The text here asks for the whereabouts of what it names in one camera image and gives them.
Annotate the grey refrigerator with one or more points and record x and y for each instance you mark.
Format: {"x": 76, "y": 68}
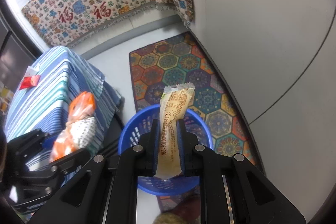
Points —
{"x": 15, "y": 58}

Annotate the orange white snack bag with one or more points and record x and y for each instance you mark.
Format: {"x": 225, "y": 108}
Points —
{"x": 80, "y": 127}

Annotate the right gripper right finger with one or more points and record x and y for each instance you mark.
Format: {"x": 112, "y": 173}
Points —
{"x": 189, "y": 158}

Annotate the colourful hexagon floor mat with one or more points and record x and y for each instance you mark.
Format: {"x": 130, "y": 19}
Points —
{"x": 179, "y": 60}

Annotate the blue mesh trash basket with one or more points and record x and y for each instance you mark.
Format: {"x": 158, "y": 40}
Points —
{"x": 140, "y": 124}

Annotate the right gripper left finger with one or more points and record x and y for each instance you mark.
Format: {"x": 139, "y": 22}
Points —
{"x": 149, "y": 155}

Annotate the red snack packet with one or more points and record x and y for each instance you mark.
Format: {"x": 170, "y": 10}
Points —
{"x": 29, "y": 82}

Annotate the striped blue tablecloth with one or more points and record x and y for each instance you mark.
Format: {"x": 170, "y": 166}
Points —
{"x": 63, "y": 76}

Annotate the beige bread wrapper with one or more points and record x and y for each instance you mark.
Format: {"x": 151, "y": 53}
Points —
{"x": 173, "y": 105}

